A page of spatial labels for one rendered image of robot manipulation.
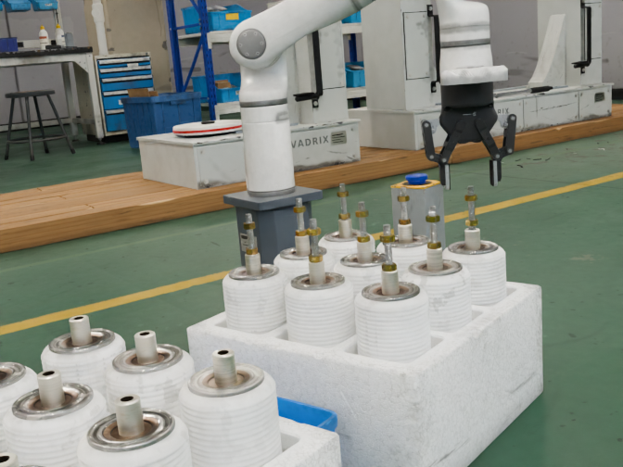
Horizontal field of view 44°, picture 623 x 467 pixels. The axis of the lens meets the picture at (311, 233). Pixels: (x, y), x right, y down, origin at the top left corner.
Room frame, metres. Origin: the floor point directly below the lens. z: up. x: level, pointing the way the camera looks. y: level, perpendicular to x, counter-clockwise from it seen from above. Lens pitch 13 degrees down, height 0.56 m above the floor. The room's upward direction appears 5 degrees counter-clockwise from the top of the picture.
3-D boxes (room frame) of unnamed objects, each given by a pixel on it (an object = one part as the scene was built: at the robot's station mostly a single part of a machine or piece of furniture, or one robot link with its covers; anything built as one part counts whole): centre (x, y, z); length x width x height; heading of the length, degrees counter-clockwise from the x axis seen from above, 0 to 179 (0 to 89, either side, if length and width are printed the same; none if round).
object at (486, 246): (1.15, -0.24, 0.25); 0.08 x 0.08 x 0.01
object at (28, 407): (0.70, 0.26, 0.25); 0.08 x 0.08 x 0.01
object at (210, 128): (3.34, 0.40, 0.29); 0.30 x 0.30 x 0.06
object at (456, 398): (1.13, -0.08, 0.09); 0.39 x 0.39 x 0.18; 51
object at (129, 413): (0.63, 0.17, 0.26); 0.02 x 0.02 x 0.03
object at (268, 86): (1.51, 0.07, 0.54); 0.09 x 0.09 x 0.17; 80
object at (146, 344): (0.79, 0.19, 0.26); 0.02 x 0.02 x 0.03
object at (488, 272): (1.15, -0.24, 0.16); 0.10 x 0.10 x 0.18
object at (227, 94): (6.36, 0.58, 0.36); 0.50 x 0.38 x 0.21; 35
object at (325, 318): (1.04, 0.00, 0.16); 0.10 x 0.10 x 0.18
